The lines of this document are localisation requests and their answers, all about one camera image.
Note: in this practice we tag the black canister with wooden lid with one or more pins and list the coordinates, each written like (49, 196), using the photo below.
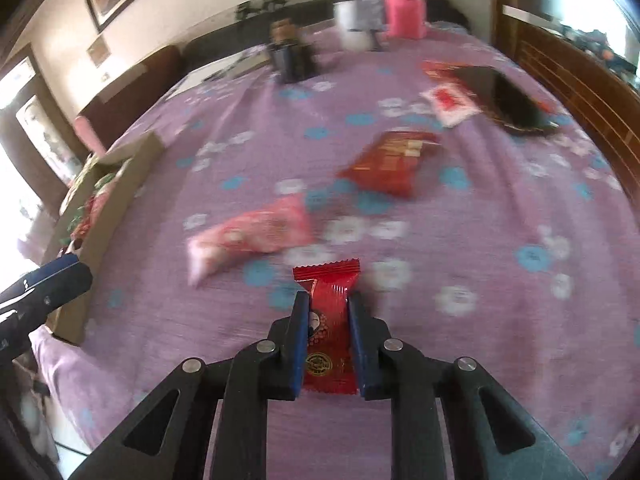
(287, 62)

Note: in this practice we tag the pink cloth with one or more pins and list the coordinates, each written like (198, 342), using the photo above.
(90, 135)

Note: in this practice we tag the pink thermos bottle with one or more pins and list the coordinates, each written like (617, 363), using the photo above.
(405, 7)

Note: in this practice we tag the large pink cartoon snack packet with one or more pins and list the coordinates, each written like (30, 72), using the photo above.
(250, 235)

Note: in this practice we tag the small white red-label packet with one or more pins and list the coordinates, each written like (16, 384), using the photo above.
(447, 102)

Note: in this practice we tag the small wall plaque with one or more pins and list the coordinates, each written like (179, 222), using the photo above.
(97, 52)

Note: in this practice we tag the flat red packet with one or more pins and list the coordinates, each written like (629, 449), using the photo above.
(440, 69)

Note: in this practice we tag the black smartphone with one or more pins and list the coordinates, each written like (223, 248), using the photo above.
(510, 97)

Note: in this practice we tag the large dark red snack packet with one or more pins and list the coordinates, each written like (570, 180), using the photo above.
(390, 165)

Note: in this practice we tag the cardboard box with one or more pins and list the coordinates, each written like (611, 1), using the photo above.
(107, 230)

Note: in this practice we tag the purple floral tablecloth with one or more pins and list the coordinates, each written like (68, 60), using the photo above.
(450, 260)

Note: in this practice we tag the brown upholstered chair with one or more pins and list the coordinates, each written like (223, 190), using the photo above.
(135, 90)

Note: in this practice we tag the green clear snack packet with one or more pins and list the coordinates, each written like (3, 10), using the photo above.
(105, 181)

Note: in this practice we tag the red gold-emblem candy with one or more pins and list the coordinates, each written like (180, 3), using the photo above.
(327, 300)

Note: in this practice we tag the black sofa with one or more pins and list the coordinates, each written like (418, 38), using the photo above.
(220, 42)

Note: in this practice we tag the brown wooden bench backrest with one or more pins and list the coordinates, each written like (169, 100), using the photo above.
(575, 80)

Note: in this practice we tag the black pen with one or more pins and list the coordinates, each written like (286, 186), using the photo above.
(217, 75)

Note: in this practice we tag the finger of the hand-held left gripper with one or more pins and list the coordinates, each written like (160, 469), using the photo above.
(60, 272)

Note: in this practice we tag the dark gear pile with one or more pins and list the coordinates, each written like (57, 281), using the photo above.
(600, 45)

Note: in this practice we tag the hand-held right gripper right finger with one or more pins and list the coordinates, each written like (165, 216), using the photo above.
(362, 345)

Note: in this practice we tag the white paper sheet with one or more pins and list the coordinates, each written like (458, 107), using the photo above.
(200, 82)

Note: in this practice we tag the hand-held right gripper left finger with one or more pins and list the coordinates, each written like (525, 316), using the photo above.
(300, 345)

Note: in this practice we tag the white cup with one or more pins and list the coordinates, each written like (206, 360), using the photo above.
(347, 27)

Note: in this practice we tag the red white-print candy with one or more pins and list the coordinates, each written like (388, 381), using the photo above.
(87, 219)

